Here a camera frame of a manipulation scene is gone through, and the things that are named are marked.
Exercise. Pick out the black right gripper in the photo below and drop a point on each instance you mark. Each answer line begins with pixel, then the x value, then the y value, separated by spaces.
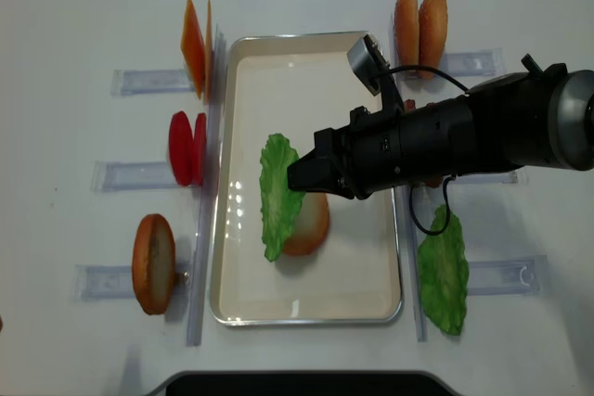
pixel 432 141

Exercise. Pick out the toasted bun slice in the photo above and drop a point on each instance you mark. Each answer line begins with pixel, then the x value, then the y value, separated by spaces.
pixel 311 226

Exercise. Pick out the green lettuce leaf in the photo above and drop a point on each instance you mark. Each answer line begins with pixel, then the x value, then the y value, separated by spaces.
pixel 444 274
pixel 279 205

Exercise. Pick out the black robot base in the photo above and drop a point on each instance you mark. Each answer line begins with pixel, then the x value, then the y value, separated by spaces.
pixel 306 384

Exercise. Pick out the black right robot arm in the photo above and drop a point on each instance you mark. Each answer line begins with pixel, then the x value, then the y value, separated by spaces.
pixel 532 118

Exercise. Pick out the green lettuce leaf in rack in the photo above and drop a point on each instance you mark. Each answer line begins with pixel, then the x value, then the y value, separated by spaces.
pixel 444 274

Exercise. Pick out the red tomato slice outer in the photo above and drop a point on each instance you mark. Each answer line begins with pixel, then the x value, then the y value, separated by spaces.
pixel 180 142

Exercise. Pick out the orange cheese slice outer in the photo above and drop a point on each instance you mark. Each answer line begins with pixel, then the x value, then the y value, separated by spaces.
pixel 193 48

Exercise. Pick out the clear pusher track lettuce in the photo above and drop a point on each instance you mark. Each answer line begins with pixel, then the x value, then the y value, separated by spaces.
pixel 524 276

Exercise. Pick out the clear pusher track tomato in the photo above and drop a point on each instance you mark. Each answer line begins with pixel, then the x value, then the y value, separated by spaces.
pixel 127 176

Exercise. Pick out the clear pusher track cheese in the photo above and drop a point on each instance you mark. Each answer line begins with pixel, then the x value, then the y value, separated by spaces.
pixel 144 82

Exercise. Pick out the white metal tray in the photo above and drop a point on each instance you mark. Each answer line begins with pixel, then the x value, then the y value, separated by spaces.
pixel 288 88

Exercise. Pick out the rear bun slice right rack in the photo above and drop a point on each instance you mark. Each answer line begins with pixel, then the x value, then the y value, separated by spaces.
pixel 407 31

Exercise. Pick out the bun slice rack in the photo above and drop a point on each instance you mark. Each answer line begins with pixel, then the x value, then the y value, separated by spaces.
pixel 407 31
pixel 153 264
pixel 433 19

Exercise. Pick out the clear pusher track patty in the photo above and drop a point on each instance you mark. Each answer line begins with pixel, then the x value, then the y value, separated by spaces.
pixel 504 178

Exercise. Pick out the bun slice left rack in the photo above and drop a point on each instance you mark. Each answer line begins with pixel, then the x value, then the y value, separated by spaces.
pixel 153 264

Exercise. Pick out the front bun slice right rack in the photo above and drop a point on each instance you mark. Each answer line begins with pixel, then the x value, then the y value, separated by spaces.
pixel 433 19

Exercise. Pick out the clear pusher track bun right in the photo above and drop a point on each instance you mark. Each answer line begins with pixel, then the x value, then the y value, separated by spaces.
pixel 482 63

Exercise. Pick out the clear pusher track bun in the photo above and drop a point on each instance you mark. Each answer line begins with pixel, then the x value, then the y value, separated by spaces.
pixel 102 282
pixel 482 63

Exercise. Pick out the clear pusher track bun left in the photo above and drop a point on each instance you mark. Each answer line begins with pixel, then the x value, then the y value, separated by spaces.
pixel 102 282

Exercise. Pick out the clear front rail left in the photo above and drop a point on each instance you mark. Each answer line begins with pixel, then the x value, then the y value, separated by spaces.
pixel 208 192

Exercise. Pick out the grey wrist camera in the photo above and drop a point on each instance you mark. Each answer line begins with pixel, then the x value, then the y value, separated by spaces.
pixel 367 63

